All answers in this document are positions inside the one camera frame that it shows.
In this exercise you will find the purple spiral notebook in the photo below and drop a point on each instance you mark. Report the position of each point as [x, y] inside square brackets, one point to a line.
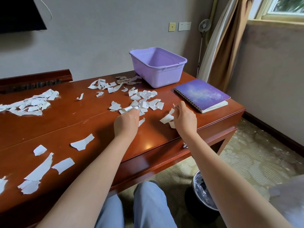
[202, 92]

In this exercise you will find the person's left forearm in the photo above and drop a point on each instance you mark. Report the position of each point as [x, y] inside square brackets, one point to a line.
[88, 187]

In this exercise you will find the standing floor fan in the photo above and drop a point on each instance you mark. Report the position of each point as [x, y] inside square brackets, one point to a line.
[204, 25]

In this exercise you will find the brown wooden desk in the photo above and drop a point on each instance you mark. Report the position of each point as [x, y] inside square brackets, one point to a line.
[71, 121]

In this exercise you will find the person's right forearm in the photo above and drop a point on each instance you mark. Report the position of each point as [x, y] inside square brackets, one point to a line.
[232, 187]

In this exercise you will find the person's left hand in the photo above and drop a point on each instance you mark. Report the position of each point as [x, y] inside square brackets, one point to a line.
[127, 124]

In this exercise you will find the window frame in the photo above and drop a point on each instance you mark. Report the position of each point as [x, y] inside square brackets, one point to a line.
[285, 17]

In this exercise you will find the yellowish wall pipe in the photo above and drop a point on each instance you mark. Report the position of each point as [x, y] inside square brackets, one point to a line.
[213, 11]

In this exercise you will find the white sheer curtain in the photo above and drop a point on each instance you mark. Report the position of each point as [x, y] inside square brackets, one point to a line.
[211, 56]

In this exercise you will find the white paper scraps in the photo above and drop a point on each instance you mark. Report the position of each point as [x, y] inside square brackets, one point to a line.
[38, 170]

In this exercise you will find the person's right hand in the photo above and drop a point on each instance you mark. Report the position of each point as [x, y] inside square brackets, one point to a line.
[186, 121]

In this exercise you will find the brown curtain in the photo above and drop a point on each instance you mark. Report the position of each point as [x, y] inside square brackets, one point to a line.
[228, 59]

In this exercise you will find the clear plastic bin liner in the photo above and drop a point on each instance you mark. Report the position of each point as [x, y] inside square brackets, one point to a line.
[202, 192]

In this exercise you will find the white bed sheet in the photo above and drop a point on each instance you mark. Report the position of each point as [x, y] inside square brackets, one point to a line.
[292, 204]

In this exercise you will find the small round trash bin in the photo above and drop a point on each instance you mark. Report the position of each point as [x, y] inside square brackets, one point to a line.
[194, 208]

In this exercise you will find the person's blue jeans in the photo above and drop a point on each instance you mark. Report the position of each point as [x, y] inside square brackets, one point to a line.
[152, 206]

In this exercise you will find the purple plastic basket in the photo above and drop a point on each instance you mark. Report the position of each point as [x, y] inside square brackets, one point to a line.
[156, 75]

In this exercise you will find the yellow wall plate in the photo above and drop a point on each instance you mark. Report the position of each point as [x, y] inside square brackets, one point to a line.
[172, 27]

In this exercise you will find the black wall television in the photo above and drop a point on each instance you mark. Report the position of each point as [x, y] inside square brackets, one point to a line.
[19, 14]

